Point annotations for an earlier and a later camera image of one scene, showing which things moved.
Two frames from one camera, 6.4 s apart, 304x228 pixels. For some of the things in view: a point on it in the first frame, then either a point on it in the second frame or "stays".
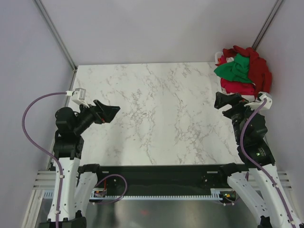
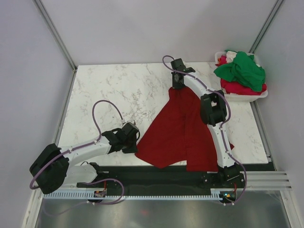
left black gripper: x=109 y=111 -> x=133 y=149
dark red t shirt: x=259 y=72 -> x=177 y=134
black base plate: x=156 y=176 stays
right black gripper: x=236 y=100 -> x=175 y=85
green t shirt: x=238 y=70 stays
